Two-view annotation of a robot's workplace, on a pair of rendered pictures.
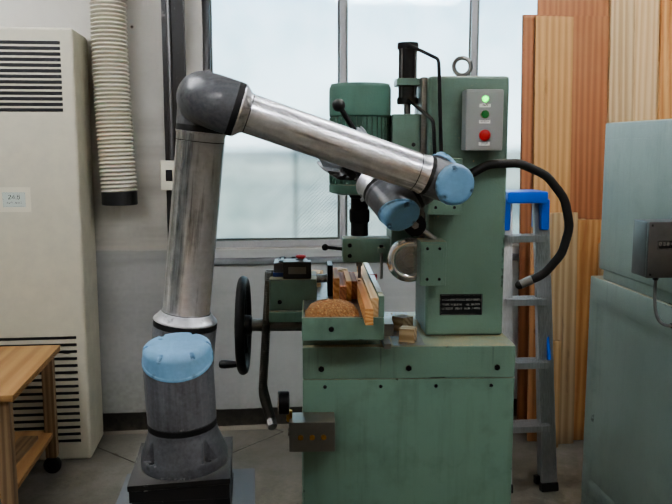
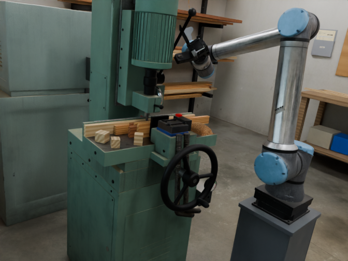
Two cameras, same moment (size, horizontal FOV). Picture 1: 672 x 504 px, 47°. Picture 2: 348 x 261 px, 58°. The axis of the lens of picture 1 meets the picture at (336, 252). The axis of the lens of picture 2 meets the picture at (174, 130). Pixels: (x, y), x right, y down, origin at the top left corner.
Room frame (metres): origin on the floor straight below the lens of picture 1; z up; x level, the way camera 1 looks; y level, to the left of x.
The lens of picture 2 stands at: (2.99, 1.11, 1.36)
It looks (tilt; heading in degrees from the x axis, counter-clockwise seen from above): 18 degrees down; 232
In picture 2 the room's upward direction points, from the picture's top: 7 degrees clockwise
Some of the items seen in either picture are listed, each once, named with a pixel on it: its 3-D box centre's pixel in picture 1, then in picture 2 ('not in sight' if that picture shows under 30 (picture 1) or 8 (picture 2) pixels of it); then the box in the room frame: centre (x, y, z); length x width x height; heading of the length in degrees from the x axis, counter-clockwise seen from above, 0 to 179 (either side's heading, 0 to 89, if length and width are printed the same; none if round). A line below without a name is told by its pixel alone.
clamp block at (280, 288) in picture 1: (293, 290); (172, 141); (2.22, 0.12, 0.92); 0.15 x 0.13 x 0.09; 2
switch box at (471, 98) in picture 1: (482, 120); not in sight; (2.11, -0.39, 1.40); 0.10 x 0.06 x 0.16; 92
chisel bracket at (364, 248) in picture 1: (366, 251); (146, 103); (2.24, -0.09, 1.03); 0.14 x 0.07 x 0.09; 92
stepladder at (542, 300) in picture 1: (521, 338); not in sight; (2.98, -0.73, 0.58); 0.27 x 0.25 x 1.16; 5
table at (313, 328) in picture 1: (322, 305); (160, 144); (2.23, 0.04, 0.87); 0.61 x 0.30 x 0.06; 2
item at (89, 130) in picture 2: (366, 286); (145, 124); (2.23, -0.09, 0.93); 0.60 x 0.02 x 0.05; 2
